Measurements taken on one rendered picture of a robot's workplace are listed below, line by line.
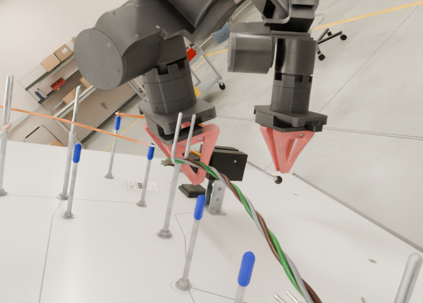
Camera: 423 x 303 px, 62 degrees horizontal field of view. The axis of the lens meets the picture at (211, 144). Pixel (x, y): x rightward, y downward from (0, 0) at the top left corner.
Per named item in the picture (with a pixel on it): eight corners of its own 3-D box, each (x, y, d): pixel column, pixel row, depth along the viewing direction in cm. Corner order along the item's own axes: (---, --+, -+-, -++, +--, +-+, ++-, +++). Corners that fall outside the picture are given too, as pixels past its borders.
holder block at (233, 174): (242, 181, 51) (248, 154, 50) (208, 180, 48) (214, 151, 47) (227, 172, 54) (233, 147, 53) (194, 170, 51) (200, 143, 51)
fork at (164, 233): (169, 231, 42) (192, 113, 39) (175, 238, 40) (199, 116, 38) (153, 232, 41) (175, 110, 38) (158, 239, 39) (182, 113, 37)
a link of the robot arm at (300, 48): (324, 32, 49) (311, 33, 54) (274, 29, 48) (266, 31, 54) (317, 83, 50) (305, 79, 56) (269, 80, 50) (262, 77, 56)
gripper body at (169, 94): (167, 140, 38) (150, 73, 35) (140, 117, 47) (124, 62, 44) (219, 121, 41) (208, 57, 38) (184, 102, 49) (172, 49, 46)
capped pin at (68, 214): (65, 212, 41) (75, 140, 39) (77, 215, 41) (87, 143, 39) (58, 217, 39) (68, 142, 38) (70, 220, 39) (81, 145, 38)
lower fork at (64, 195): (56, 194, 46) (71, 84, 43) (72, 195, 46) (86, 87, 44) (55, 200, 44) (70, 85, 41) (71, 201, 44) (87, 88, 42)
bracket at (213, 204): (226, 215, 51) (233, 181, 50) (211, 215, 49) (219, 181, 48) (211, 202, 54) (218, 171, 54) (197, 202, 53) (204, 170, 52)
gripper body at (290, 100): (293, 130, 49) (299, 76, 47) (251, 116, 57) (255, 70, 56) (327, 128, 52) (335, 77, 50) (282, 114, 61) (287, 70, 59)
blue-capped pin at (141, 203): (148, 207, 47) (159, 145, 46) (137, 207, 47) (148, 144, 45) (145, 203, 49) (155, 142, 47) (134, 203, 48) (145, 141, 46)
